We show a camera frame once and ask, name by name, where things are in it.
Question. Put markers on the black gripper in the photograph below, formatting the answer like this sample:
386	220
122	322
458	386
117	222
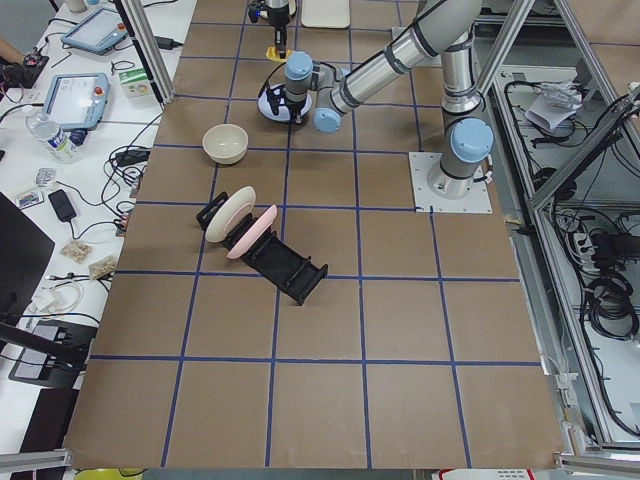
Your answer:
279	21
297	106

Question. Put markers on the blue plate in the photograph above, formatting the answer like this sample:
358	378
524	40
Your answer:
271	104

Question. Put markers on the yellow sliced bread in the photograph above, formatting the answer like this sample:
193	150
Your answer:
274	55

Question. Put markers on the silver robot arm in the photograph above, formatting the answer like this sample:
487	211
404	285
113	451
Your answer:
278	15
440	29

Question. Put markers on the cream plate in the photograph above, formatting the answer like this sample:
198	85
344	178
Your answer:
229	210

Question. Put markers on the pink plate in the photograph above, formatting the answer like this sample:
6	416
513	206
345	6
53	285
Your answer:
250	237

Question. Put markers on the white foam tray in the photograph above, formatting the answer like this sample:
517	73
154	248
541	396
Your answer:
332	14

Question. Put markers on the beige bowl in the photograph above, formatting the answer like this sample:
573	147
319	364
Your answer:
225	144

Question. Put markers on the green white box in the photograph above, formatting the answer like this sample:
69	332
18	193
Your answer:
135	83

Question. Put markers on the black dish rack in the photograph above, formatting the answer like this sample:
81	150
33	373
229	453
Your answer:
293	274

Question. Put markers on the far teach pendant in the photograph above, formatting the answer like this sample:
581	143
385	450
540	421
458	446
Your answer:
98	33

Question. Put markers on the teach pendant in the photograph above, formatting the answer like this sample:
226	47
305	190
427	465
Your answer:
98	33
77	101

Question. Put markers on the near teach pendant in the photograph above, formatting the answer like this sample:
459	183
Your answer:
77	101

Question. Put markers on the plastic water bottle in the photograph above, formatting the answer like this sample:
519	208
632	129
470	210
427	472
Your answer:
51	135

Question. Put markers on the black power adapter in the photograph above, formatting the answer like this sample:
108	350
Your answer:
62	206

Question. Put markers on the black monitor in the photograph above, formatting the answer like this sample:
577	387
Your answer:
25	254

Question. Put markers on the aluminium frame post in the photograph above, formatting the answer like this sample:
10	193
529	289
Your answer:
137	25

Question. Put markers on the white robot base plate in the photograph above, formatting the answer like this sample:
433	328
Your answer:
432	195

